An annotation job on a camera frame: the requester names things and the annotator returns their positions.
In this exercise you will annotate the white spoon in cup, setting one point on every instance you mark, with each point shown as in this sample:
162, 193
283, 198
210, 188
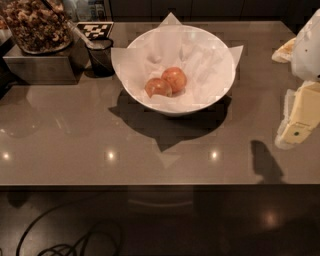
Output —
88, 43

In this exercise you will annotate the white bowl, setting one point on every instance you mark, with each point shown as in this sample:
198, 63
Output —
180, 108

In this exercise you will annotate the glass jar of nuts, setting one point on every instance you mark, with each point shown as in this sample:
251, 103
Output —
38, 26

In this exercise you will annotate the black cup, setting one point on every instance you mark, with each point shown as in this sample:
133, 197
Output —
99, 52

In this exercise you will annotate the red apple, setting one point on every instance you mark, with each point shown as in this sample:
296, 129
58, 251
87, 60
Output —
176, 78
158, 86

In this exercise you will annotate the black white marker tag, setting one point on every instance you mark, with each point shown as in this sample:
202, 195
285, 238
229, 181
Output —
94, 30

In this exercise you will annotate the white paper liner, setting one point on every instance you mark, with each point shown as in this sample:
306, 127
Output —
203, 66

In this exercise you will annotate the metal box stand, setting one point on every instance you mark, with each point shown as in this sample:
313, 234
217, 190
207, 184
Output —
62, 68

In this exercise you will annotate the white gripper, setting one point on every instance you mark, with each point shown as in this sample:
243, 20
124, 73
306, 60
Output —
307, 51

